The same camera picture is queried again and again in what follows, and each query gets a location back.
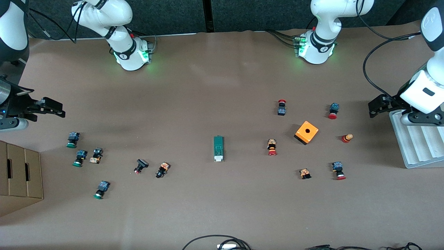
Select green load switch white lever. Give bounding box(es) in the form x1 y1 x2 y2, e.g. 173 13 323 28
213 135 224 163

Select green push button blue block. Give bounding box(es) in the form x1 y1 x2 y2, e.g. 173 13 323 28
66 132 80 149
72 150 88 167
93 181 111 200

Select red mushroom button blue block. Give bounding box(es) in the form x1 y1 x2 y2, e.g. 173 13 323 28
327 102 340 120
331 161 347 181

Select grey ribbed plastic tray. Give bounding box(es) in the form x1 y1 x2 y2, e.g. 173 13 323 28
388 109 444 169

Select brown cardboard box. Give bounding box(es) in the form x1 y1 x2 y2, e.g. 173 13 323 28
0 140 44 217

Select black red push button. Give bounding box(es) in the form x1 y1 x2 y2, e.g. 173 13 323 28
134 159 150 175

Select black button orange block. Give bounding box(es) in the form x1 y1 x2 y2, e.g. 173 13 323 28
155 162 170 179

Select brown paper table cover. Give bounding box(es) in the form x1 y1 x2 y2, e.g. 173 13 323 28
0 19 444 250

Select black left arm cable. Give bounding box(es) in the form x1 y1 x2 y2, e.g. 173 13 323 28
356 0 422 98

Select beige black switch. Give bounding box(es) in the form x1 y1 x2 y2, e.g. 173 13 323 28
89 148 104 164

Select orange button enclosure box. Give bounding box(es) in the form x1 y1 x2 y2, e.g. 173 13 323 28
294 120 319 145

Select black base cable bundle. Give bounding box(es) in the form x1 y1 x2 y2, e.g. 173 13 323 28
265 29 302 49

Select black looped cable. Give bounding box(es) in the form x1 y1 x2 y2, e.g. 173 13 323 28
182 235 252 250

